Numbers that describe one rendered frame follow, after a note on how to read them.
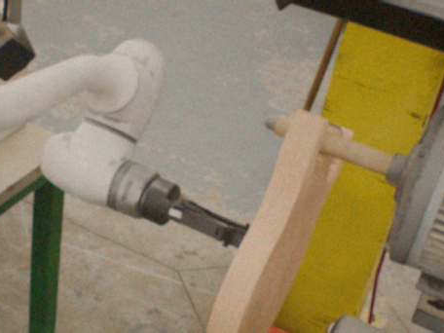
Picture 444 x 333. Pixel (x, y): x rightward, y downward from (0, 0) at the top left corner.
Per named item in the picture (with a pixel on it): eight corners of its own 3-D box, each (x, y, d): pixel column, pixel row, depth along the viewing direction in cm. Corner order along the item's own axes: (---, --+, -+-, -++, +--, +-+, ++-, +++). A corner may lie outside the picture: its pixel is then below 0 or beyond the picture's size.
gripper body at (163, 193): (152, 217, 134) (199, 239, 131) (133, 218, 126) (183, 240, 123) (167, 177, 133) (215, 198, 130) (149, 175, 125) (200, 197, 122)
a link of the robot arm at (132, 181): (101, 209, 128) (132, 223, 126) (121, 158, 127) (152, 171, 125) (123, 209, 136) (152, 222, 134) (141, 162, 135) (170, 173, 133)
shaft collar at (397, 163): (395, 190, 112) (407, 164, 113) (398, 179, 108) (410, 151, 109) (383, 185, 113) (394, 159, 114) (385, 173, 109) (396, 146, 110)
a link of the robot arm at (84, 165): (97, 208, 127) (129, 134, 127) (21, 173, 132) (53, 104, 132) (120, 217, 137) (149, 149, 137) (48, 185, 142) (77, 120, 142)
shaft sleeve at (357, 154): (385, 179, 112) (393, 161, 113) (387, 171, 109) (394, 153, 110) (275, 137, 119) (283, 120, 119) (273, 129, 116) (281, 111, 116)
